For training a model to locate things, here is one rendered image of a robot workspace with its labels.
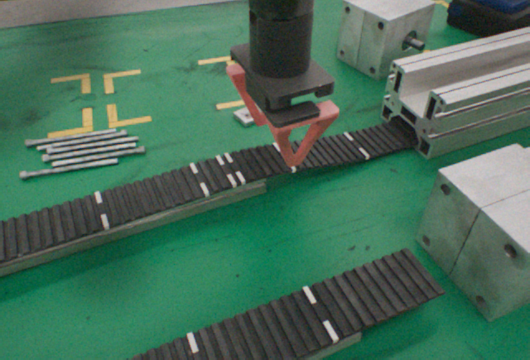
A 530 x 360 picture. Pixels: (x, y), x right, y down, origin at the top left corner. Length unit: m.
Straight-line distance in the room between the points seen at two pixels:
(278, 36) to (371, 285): 0.22
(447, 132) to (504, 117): 0.08
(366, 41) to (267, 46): 0.32
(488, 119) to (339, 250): 0.27
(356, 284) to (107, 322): 0.22
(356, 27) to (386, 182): 0.27
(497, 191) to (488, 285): 0.08
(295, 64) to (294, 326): 0.22
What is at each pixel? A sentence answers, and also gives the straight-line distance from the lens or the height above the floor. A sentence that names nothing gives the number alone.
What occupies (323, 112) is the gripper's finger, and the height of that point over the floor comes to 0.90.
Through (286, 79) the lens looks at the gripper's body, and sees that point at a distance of 0.43.
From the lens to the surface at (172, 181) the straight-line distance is 0.49.
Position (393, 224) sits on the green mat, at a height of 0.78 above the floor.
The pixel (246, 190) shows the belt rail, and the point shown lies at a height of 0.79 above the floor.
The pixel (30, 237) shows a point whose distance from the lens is 0.48.
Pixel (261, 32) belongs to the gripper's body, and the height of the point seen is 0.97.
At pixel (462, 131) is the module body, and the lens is 0.60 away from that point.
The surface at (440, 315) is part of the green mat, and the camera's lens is 0.45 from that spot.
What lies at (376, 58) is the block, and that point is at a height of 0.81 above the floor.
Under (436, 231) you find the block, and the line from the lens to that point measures 0.46.
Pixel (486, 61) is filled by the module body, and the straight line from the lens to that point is 0.68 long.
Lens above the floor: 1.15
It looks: 42 degrees down
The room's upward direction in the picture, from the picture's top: straight up
